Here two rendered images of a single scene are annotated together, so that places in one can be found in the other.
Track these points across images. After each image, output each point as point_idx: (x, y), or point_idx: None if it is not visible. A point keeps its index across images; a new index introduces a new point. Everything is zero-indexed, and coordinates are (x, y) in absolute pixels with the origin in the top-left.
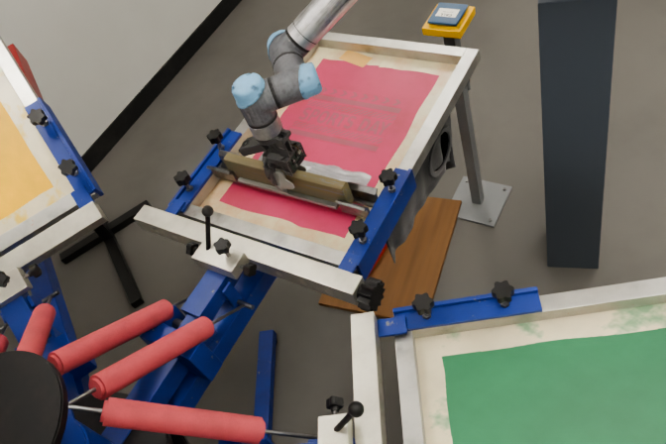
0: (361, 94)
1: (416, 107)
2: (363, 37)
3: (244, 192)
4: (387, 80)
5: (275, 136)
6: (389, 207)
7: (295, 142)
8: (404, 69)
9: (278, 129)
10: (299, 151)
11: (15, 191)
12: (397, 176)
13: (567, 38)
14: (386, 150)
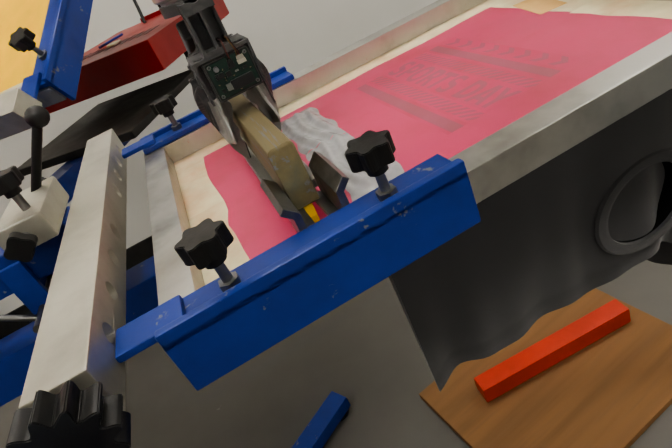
0: (505, 48)
1: (596, 70)
2: None
3: (233, 153)
4: (568, 30)
5: None
6: (340, 230)
7: (242, 38)
8: (617, 15)
9: None
10: (241, 57)
11: (10, 72)
12: (424, 172)
13: None
14: (472, 133)
